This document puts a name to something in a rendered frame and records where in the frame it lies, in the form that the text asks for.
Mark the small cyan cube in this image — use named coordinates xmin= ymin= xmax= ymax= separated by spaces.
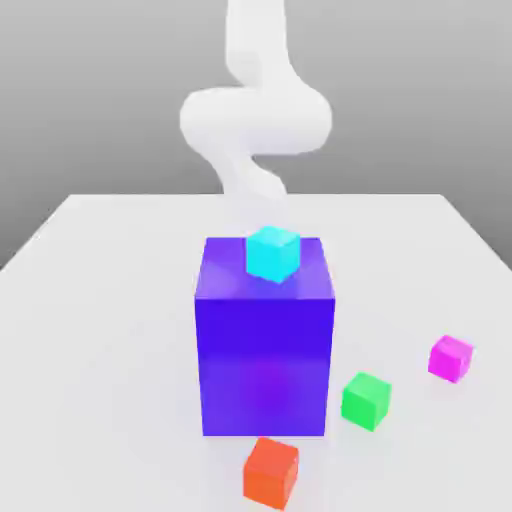
xmin=245 ymin=224 xmax=302 ymax=285

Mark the small green cube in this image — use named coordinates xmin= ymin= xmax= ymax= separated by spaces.
xmin=340 ymin=371 xmax=393 ymax=433

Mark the small orange cube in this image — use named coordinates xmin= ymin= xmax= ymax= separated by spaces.
xmin=242 ymin=436 xmax=300 ymax=512

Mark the small magenta cube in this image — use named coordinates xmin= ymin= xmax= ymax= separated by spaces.
xmin=427 ymin=334 xmax=475 ymax=385

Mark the large purple box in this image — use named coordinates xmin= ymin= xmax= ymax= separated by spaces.
xmin=193 ymin=236 xmax=336 ymax=438

